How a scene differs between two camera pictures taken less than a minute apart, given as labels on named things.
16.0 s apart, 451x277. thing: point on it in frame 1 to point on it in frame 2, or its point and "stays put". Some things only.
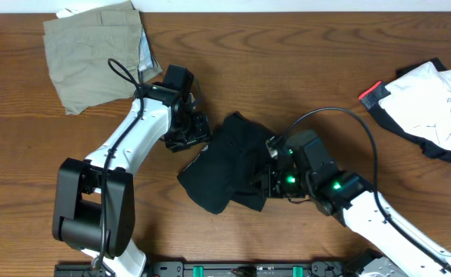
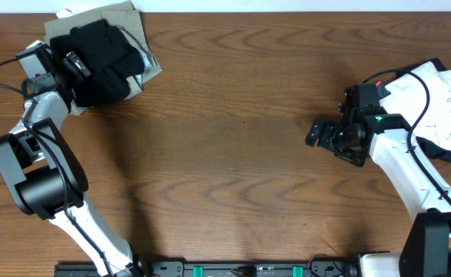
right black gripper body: [288, 183] to [338, 140]
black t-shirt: [231, 167] to [108, 57]
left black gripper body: [194, 131] to [68, 75]
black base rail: [217, 269] stays put
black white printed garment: [427, 104] stays put
